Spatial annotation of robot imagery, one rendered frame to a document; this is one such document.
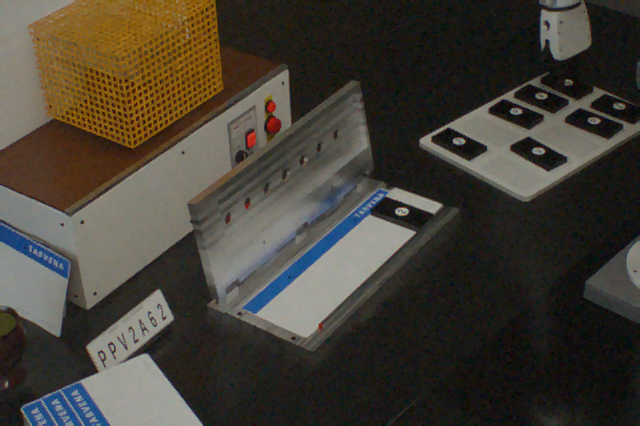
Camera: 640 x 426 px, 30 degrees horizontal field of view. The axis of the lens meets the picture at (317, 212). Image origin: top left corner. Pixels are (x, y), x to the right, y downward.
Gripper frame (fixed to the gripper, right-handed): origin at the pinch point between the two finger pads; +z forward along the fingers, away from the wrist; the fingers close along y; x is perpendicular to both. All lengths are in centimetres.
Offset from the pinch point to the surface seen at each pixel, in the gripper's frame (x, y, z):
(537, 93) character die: 1.3, -7.6, 1.0
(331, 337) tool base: -27, -85, 8
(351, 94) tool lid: -1, -55, -17
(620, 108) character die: -13.2, -0.3, 4.1
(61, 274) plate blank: 3, -112, -7
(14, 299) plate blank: 13, -117, -1
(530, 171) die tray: -15.2, -28.1, 5.7
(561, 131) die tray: -9.8, -13.5, 4.6
